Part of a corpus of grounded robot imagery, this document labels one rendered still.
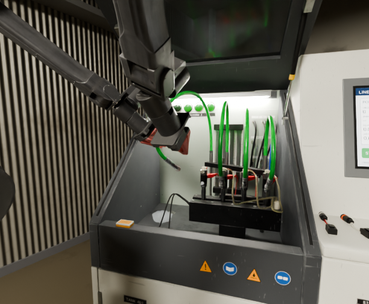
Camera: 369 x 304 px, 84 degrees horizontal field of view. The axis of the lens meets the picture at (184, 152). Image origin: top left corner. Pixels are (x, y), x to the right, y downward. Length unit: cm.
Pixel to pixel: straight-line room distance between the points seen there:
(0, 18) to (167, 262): 79
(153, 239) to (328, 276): 48
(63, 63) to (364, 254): 91
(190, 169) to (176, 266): 58
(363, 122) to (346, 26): 245
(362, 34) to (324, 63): 230
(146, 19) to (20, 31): 48
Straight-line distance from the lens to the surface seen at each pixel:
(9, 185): 22
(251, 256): 66
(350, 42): 325
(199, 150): 113
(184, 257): 70
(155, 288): 80
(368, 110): 95
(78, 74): 70
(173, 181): 120
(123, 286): 85
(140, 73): 37
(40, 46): 72
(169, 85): 38
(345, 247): 69
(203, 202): 84
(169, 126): 45
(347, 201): 90
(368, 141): 93
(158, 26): 33
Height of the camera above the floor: 128
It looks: 7 degrees down
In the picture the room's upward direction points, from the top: straight up
